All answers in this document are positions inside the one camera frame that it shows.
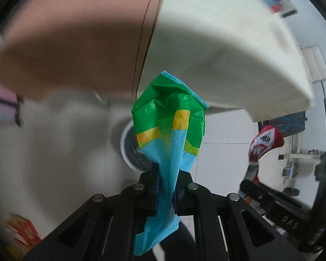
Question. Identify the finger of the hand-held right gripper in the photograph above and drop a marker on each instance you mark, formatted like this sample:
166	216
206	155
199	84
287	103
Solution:
271	204

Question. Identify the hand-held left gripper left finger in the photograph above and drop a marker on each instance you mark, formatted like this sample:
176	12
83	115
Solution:
150	195

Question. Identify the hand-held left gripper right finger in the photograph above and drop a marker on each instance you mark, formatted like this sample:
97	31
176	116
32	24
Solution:
181	195

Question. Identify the white round bin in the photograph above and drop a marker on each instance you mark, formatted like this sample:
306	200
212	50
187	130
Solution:
129	146

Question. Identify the red and white snack wrapper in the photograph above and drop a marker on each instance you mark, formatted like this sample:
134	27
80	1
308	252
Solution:
263	141

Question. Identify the green and blue plastic wrapper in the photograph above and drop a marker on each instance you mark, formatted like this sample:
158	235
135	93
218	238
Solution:
168	114

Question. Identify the white desk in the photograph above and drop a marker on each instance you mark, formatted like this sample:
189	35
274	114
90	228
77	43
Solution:
301	157

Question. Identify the dark panel with blue lines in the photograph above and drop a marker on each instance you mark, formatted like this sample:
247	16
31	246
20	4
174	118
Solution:
288	125

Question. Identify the red and yellow snack packet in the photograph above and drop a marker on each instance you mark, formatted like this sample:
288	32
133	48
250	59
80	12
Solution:
23	233

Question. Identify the cream table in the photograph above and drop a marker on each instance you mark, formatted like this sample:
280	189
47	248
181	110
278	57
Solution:
220	46

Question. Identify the brown table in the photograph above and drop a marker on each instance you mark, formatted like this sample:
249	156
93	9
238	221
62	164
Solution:
70	46

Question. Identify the pink board with black frame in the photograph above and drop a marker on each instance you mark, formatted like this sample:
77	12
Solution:
2	103

